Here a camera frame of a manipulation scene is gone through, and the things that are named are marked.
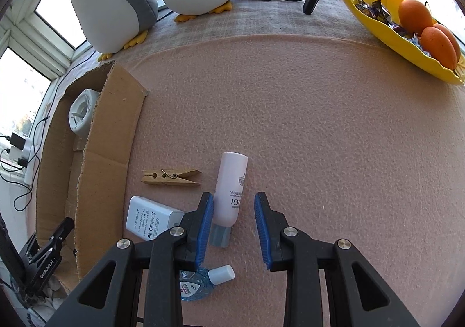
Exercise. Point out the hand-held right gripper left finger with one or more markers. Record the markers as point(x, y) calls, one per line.
point(204, 227)

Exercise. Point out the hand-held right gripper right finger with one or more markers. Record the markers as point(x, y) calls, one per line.
point(261, 230)

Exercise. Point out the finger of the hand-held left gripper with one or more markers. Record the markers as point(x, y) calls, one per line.
point(63, 234)

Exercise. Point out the white bottle with grey cap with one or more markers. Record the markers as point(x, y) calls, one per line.
point(230, 181)

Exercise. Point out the white round plug-in device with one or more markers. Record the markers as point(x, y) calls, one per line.
point(81, 120)

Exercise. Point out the brown cardboard box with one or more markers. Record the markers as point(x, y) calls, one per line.
point(112, 123)

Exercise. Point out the floral cloth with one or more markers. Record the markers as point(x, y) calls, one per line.
point(51, 305)

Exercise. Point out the white power adapter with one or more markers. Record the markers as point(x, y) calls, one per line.
point(145, 216)

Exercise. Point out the small blue bottle white cap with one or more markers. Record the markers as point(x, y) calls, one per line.
point(196, 287)

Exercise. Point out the wooden clothespin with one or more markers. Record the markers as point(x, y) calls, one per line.
point(152, 177)

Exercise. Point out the small black plug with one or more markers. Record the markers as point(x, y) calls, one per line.
point(22, 162)

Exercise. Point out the white charger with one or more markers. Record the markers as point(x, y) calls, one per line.
point(16, 153)

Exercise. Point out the black charger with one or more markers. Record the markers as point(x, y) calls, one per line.
point(17, 140)

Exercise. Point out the white power strip with chargers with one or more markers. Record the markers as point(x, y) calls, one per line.
point(34, 131)

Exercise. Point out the grey plaid blanket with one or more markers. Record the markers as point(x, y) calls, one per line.
point(272, 22)

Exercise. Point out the large grey penguin plush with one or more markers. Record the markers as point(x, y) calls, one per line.
point(109, 11)

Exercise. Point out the yellow plastic bowl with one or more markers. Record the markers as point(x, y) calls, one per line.
point(396, 42)

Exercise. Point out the pile of wrapped candies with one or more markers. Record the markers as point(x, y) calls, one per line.
point(376, 11)

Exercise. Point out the white window frame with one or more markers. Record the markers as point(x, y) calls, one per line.
point(11, 36)

